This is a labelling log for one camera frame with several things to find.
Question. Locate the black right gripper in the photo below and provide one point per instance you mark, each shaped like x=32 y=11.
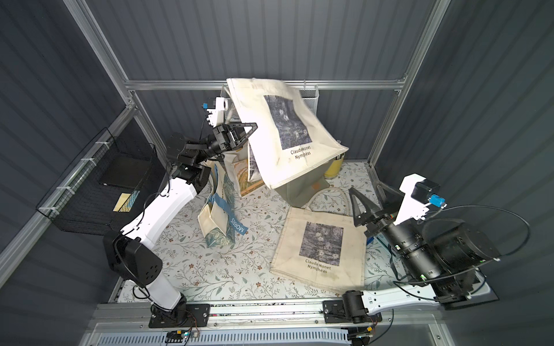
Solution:
x=374 y=221

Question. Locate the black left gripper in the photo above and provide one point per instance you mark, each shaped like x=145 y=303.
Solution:
x=227 y=138

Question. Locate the cream tote bag front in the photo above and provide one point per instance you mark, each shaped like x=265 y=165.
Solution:
x=290 y=140

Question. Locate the cream tote with purple print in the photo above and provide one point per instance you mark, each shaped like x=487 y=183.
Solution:
x=324 y=250

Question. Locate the olive green canvas bag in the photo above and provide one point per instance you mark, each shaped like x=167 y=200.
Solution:
x=300 y=191

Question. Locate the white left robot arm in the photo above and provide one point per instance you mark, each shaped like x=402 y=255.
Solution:
x=129 y=250

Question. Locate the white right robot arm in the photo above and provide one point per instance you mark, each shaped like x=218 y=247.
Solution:
x=440 y=270

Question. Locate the yellow pencil cup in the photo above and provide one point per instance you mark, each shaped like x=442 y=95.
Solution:
x=334 y=169

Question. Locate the cream tote blue print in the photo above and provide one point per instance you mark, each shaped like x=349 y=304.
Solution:
x=217 y=219

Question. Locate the black notebook in basket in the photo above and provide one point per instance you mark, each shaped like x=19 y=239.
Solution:
x=125 y=172

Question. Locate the yellow sticky notepad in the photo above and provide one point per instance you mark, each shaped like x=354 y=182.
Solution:
x=124 y=203

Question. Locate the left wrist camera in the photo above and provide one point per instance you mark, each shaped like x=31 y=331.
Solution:
x=217 y=114

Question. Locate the cream tote yellow handles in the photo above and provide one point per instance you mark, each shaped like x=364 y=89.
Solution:
x=240 y=170

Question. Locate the white wire wall basket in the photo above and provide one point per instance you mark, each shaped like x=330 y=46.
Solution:
x=310 y=97

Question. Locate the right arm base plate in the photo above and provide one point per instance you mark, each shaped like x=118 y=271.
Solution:
x=339 y=311

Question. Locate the black wire wall basket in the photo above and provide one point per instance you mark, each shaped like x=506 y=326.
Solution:
x=84 y=206

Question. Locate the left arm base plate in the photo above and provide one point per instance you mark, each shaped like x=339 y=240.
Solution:
x=182 y=316

